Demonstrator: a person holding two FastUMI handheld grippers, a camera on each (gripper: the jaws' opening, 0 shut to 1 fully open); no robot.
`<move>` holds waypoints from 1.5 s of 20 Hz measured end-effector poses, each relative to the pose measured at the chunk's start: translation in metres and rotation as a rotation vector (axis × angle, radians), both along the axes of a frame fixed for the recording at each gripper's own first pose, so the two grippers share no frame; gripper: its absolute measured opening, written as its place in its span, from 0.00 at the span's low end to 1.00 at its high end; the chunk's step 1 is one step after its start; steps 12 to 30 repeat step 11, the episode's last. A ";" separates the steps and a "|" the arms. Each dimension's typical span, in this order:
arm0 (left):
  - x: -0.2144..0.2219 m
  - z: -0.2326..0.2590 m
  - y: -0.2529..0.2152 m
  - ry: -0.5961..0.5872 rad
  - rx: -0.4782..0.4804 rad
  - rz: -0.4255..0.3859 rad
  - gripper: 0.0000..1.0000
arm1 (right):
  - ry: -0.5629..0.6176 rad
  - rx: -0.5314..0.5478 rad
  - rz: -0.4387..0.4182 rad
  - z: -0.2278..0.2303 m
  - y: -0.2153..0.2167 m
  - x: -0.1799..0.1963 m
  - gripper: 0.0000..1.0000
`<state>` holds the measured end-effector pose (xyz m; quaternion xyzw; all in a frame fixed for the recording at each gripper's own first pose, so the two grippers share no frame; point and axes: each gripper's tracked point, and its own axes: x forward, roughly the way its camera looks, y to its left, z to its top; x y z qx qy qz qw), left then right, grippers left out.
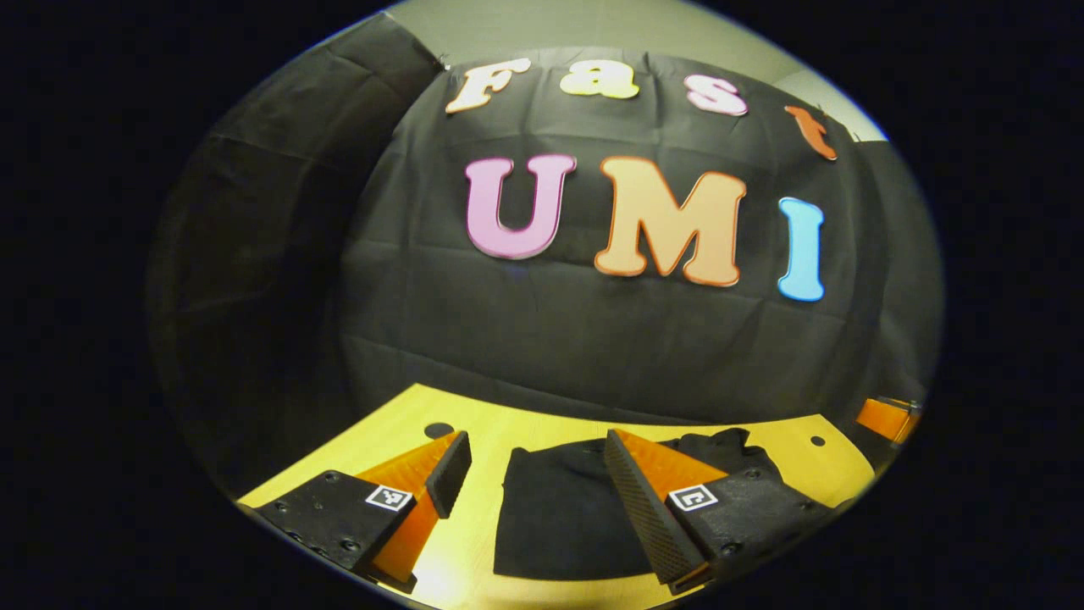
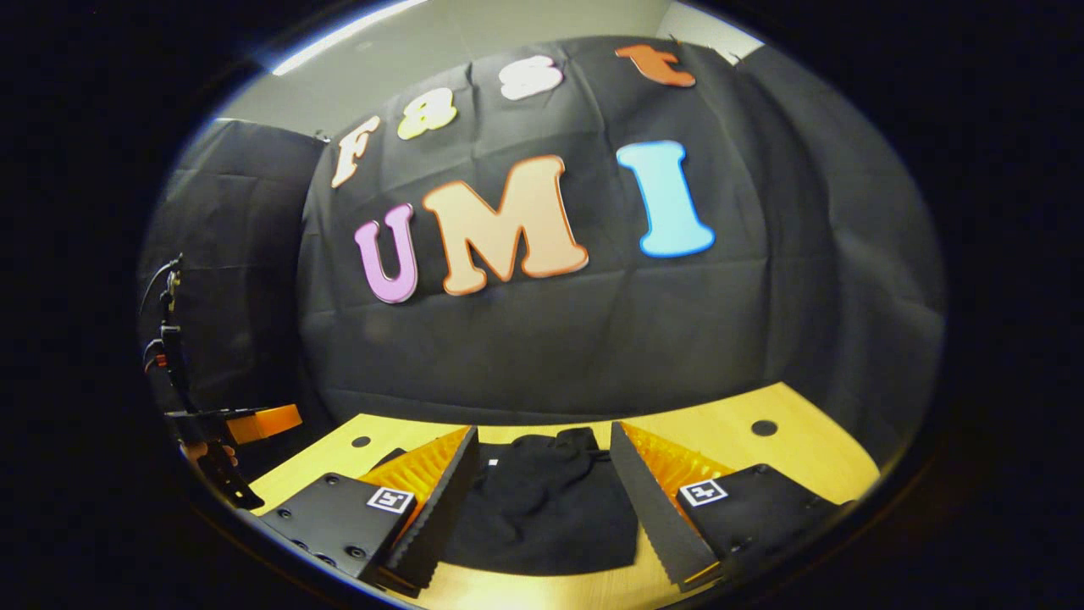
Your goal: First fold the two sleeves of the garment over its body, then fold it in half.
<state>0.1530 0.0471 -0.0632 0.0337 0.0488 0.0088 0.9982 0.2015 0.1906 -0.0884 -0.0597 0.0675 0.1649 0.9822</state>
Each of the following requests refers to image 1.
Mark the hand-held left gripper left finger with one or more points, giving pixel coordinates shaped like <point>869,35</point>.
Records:
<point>449,474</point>

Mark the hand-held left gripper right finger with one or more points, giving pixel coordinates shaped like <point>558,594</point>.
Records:
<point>652,517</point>

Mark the black backdrop cloth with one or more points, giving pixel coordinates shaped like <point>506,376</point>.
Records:
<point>508,339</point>

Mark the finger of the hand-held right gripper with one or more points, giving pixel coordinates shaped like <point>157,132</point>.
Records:
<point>885,419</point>

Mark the black buttoned coat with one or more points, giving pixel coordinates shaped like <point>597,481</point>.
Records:
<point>559,517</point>

